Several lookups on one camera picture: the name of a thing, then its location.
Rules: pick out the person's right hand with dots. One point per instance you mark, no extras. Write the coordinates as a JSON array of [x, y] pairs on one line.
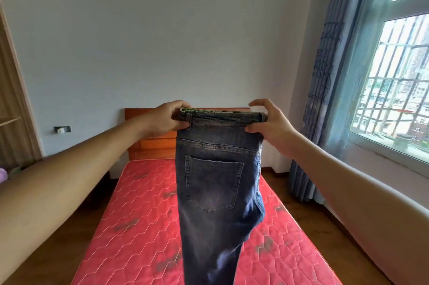
[[278, 130]]

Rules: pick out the person's left hand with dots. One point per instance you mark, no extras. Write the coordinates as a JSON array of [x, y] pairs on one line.
[[164, 120]]

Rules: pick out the light blue jeans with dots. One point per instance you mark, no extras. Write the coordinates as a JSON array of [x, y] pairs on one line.
[[214, 177]]

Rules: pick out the wooden wardrobe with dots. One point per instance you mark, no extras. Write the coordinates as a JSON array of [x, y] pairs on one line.
[[13, 110]]

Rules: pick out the person's right forearm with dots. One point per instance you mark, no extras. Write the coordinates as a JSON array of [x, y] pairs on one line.
[[368, 207]]

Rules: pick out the person's left forearm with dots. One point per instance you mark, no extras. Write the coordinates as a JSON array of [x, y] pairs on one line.
[[60, 181]]

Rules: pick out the wooden bed headboard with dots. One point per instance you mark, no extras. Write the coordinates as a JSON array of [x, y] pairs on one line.
[[150, 147]]

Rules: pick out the blue grey curtain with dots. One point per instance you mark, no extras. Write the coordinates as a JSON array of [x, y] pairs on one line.
[[325, 93]]

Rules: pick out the red quilted mattress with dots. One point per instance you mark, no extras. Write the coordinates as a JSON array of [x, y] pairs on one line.
[[134, 228]]

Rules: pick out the small grey sill pot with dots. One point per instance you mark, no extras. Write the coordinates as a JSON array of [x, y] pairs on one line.
[[403, 140]]

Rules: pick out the pink fabric bundle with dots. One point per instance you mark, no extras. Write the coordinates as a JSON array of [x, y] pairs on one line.
[[2, 175]]

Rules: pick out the grey wall switch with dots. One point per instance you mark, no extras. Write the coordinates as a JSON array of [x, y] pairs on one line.
[[62, 129]]

